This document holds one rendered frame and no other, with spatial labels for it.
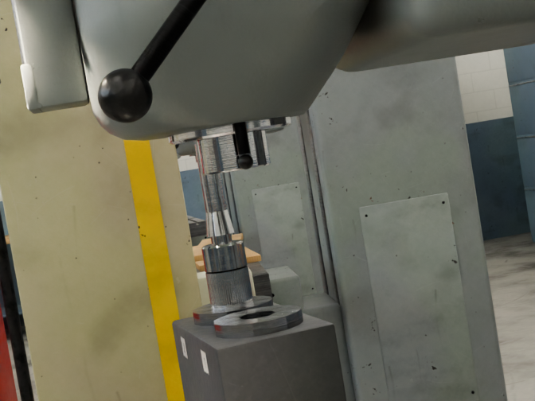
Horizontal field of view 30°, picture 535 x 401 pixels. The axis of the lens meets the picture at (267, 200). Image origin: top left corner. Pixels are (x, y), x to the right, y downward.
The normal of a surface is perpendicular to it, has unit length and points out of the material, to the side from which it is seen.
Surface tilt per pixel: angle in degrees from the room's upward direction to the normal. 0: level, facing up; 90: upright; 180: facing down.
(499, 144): 90
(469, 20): 135
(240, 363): 90
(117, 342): 90
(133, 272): 90
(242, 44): 118
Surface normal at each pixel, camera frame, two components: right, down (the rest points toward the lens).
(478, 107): 0.16, 0.03
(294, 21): 0.30, 0.50
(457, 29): 0.22, 0.89
